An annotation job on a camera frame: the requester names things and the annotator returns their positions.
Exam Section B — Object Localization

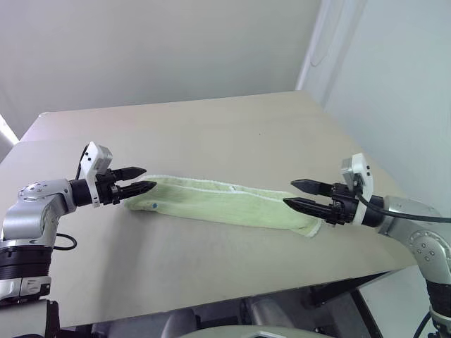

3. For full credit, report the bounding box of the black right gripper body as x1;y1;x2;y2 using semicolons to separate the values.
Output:
319;182;361;227

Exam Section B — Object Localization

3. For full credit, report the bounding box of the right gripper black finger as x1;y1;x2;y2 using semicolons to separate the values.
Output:
289;179;334;198
282;197;334;223

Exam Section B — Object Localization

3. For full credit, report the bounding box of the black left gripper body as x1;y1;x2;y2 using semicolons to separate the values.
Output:
94;168;125;207

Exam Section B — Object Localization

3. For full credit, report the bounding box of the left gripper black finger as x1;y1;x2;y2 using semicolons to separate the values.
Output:
118;180;158;204
112;166;147;181

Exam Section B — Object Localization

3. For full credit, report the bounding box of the light green towel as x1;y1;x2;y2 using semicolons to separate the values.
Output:
123;173;322;239

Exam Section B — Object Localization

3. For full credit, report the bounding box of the white slanted panel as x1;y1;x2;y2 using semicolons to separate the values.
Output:
0;114;19;163

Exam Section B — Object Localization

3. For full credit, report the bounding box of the dark grey rounded shape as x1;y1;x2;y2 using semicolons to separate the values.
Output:
163;308;202;338

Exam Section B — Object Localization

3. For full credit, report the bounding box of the light grey robot torso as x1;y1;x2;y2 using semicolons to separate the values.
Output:
190;324;320;338

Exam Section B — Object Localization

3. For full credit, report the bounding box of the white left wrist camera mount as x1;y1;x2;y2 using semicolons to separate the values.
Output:
78;141;113;209

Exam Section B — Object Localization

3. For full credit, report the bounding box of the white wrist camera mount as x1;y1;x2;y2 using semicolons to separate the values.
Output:
340;152;375;225
78;141;113;209

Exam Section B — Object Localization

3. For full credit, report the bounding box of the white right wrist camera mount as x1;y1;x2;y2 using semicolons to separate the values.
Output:
340;152;375;225

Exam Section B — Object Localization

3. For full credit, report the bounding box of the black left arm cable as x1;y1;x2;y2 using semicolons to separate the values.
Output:
52;147;89;251

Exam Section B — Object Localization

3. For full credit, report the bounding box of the black table frame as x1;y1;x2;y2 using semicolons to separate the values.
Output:
302;270;393;338

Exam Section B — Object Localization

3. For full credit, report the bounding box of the black robot body bracket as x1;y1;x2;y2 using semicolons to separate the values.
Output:
44;300;61;338

